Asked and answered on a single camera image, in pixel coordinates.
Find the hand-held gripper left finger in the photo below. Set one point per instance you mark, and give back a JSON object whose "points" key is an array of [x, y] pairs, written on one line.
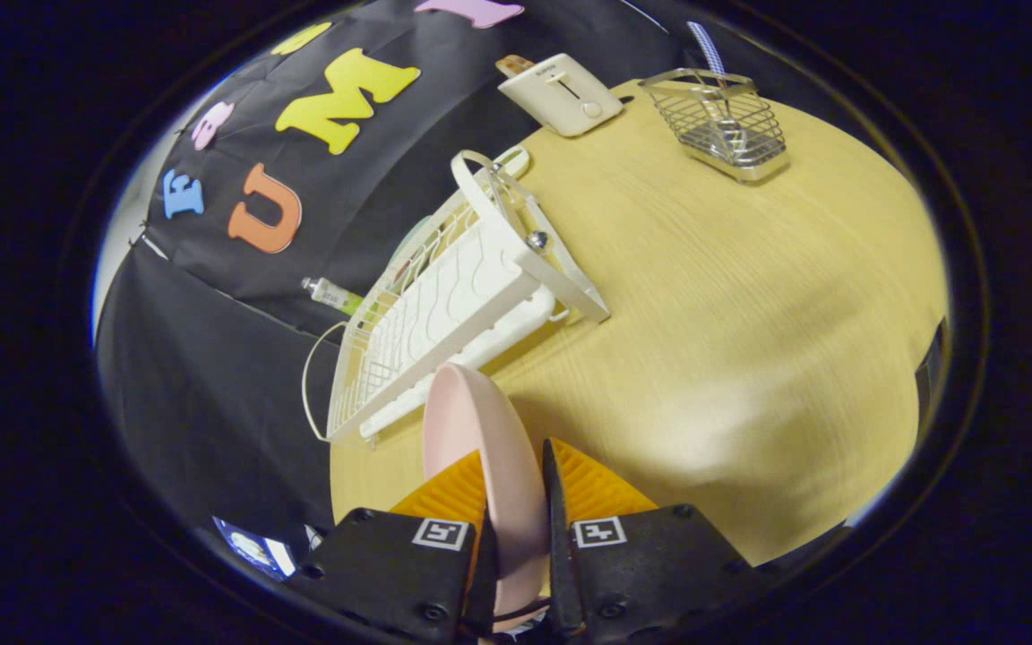
{"points": [[391, 573]]}

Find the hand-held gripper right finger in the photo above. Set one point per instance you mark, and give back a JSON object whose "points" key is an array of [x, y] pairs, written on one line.
{"points": [[561, 537]]}

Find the pink plate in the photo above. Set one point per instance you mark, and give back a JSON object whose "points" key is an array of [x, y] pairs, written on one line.
{"points": [[480, 430]]}

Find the white dish rack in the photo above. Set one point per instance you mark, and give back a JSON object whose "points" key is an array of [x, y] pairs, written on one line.
{"points": [[444, 305]]}

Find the light green food plate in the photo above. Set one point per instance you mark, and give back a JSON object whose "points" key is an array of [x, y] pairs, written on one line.
{"points": [[408, 244]]}

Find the blue white printed sheet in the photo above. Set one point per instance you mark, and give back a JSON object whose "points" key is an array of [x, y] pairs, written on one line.
{"points": [[252, 546]]}

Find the green squeeze bottle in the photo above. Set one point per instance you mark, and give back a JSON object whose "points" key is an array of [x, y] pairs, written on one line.
{"points": [[332, 293]]}

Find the white toaster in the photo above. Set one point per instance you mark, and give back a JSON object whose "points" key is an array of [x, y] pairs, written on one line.
{"points": [[561, 94]]}

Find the toast slice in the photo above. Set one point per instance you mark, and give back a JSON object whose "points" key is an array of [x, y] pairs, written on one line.
{"points": [[513, 64]]}

